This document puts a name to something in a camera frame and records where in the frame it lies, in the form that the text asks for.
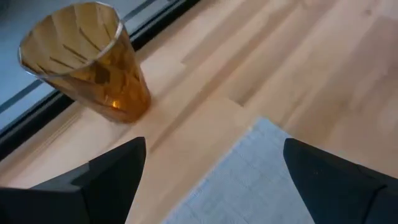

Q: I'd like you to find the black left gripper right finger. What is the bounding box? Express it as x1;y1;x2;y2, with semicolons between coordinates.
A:
283;138;398;224

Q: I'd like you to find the light grey woven placemat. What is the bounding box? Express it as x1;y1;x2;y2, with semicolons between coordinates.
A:
161;117;317;224

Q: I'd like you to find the black aluminium table edge frame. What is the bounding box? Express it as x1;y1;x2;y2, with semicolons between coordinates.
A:
0;0;201;162

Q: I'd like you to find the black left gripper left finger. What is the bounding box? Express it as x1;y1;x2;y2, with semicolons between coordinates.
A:
0;136;147;224

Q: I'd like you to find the amber translucent plastic cup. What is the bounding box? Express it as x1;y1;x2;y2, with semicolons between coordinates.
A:
17;1;152;124

